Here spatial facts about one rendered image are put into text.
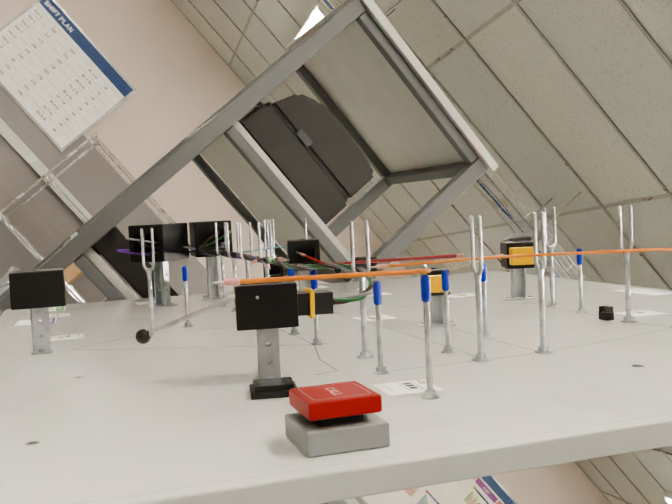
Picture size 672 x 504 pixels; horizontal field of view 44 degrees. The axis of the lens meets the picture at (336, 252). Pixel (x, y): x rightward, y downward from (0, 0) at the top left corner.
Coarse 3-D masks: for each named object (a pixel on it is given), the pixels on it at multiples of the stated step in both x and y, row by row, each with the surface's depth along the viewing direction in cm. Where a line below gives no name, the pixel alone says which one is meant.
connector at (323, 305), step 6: (300, 294) 75; (306, 294) 75; (318, 294) 75; (324, 294) 76; (330, 294) 76; (300, 300) 75; (306, 300) 75; (318, 300) 75; (324, 300) 76; (330, 300) 76; (300, 306) 75; (306, 306) 75; (318, 306) 75; (324, 306) 76; (330, 306) 76; (300, 312) 75; (306, 312) 75; (318, 312) 75; (324, 312) 76; (330, 312) 76
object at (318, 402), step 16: (336, 384) 57; (352, 384) 56; (304, 400) 53; (320, 400) 52; (336, 400) 52; (352, 400) 52; (368, 400) 53; (304, 416) 53; (320, 416) 52; (336, 416) 52; (352, 416) 54
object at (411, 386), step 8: (376, 384) 72; (384, 384) 72; (392, 384) 71; (400, 384) 71; (408, 384) 71; (416, 384) 71; (424, 384) 71; (384, 392) 68; (392, 392) 68; (400, 392) 68; (408, 392) 68; (416, 392) 68
